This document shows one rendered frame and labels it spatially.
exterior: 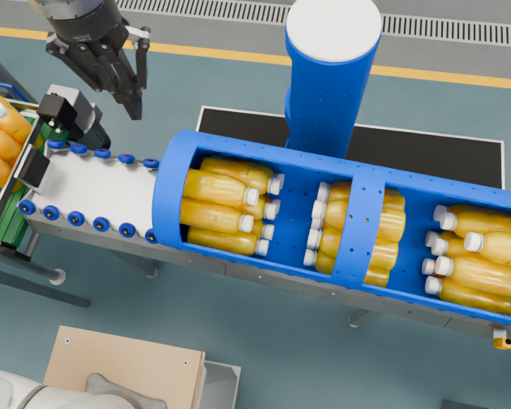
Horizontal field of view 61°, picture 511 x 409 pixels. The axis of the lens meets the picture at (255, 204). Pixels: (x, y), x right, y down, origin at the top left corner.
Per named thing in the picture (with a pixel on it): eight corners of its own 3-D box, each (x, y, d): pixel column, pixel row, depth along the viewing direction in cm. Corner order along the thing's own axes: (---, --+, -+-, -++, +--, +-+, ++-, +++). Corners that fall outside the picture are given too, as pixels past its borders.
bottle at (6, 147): (32, 173, 131) (-5, 144, 114) (10, 172, 131) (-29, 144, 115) (37, 152, 133) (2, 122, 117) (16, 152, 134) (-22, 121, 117)
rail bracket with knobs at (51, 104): (70, 139, 134) (53, 122, 124) (49, 135, 135) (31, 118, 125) (82, 112, 137) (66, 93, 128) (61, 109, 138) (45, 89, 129)
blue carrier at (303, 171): (520, 337, 102) (603, 331, 75) (172, 256, 114) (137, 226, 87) (526, 224, 111) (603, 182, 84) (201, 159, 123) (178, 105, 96)
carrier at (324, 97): (340, 130, 214) (282, 134, 215) (375, -16, 132) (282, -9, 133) (346, 182, 204) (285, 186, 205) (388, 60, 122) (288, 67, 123)
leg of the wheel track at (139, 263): (156, 279, 209) (106, 245, 150) (144, 276, 209) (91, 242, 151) (159, 268, 210) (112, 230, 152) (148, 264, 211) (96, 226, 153)
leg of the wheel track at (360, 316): (359, 329, 195) (392, 312, 136) (346, 325, 196) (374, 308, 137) (361, 316, 197) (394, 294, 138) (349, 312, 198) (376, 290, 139)
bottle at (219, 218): (180, 192, 105) (250, 207, 103) (175, 220, 106) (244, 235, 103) (170, 193, 99) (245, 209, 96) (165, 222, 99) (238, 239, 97)
